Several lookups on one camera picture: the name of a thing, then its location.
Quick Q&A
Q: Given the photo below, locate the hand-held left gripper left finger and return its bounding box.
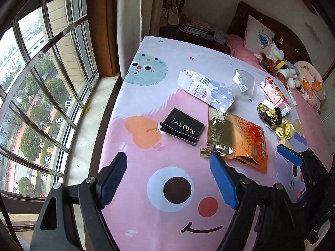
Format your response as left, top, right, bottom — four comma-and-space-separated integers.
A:
29, 152, 128, 251

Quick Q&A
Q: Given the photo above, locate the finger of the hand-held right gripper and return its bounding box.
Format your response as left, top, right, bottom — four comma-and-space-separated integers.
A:
276, 144, 305, 167

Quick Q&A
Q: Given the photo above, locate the yellow wrapper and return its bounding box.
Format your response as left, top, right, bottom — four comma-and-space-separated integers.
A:
275, 119, 295, 140

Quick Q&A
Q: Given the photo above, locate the orange foil snack bag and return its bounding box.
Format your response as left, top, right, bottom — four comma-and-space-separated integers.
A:
200, 107, 269, 173

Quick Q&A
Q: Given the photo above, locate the dark wooden headboard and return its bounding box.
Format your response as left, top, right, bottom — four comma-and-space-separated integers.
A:
226, 1, 314, 68

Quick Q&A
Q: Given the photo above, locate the monster print tablecloth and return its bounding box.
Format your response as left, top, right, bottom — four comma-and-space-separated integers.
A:
98, 35, 330, 251

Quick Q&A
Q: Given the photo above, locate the stack of papers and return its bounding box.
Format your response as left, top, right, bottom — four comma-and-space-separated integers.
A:
179, 13, 212, 34

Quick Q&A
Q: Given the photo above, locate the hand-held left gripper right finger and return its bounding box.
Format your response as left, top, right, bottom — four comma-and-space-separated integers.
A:
209, 152, 307, 251

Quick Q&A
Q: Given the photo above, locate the grey blue folder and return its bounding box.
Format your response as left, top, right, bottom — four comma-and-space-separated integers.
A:
208, 29, 228, 45

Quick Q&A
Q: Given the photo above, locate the cream curtain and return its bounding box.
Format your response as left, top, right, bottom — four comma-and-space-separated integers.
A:
116, 0, 172, 77

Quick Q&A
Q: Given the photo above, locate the bear print pillow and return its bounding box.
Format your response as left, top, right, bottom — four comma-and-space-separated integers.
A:
293, 61, 327, 110

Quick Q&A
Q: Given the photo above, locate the black gold crumpled wrapper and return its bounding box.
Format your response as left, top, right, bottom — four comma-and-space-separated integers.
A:
257, 102, 283, 129

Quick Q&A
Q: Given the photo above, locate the brown plush toy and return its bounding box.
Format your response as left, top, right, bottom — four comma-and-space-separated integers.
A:
255, 54, 275, 70

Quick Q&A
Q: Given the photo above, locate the white blue drink carton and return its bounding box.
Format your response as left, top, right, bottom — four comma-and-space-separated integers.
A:
177, 69, 234, 114

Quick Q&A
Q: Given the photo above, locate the white dog plush toy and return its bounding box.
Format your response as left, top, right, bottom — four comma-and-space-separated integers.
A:
284, 68, 301, 89

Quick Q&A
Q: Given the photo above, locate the barred window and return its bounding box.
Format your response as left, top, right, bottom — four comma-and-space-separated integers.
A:
0, 0, 105, 215

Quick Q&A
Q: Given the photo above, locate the black card box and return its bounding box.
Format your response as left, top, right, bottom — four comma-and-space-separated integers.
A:
159, 107, 205, 145

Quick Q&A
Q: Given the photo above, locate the clothes stand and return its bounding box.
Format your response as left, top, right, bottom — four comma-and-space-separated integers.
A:
167, 0, 191, 25

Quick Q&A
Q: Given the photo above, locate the strawberry print drink carton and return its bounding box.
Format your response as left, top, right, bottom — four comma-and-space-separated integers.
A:
260, 77, 292, 117

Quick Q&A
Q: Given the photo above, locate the white marker pen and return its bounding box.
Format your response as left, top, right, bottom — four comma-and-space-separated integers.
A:
287, 89, 297, 108

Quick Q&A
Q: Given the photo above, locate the clear plastic bottle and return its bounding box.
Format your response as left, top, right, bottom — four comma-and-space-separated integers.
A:
226, 69, 255, 98

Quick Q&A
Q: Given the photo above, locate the white printed pillow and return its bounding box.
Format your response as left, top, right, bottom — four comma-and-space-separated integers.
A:
244, 14, 275, 55

